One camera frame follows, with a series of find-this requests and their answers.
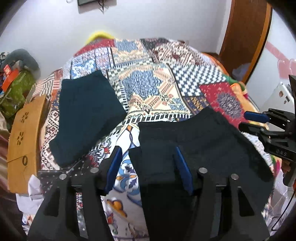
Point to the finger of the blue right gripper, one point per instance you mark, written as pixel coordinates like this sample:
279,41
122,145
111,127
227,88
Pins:
257,117

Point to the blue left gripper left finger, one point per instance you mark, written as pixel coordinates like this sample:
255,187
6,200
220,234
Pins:
112,167

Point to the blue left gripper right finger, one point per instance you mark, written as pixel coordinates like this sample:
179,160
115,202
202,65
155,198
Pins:
184,171

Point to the black pants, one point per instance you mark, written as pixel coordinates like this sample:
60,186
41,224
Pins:
231,180

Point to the folded dark teal pants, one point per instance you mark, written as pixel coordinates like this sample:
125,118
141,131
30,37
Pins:
88,111

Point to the white cloth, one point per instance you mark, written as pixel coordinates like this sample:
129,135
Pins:
29,203

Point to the wooden lap table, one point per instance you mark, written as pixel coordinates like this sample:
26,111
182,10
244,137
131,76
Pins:
24,145

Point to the brown wooden door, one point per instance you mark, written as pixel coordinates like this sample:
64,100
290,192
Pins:
246,34

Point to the colourful patchwork bedspread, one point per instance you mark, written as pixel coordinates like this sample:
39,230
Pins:
154,80

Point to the pink striped curtain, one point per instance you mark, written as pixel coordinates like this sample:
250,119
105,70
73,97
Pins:
4,142

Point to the green patterned storage bag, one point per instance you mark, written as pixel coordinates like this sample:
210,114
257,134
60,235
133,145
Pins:
14,98

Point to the yellow pillow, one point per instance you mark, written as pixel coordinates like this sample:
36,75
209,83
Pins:
98,35

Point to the orange box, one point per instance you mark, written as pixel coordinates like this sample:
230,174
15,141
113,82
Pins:
11,75

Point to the grey neck pillow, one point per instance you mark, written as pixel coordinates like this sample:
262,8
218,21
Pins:
25,60

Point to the black framed wall picture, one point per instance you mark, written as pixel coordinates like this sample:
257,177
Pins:
84,2

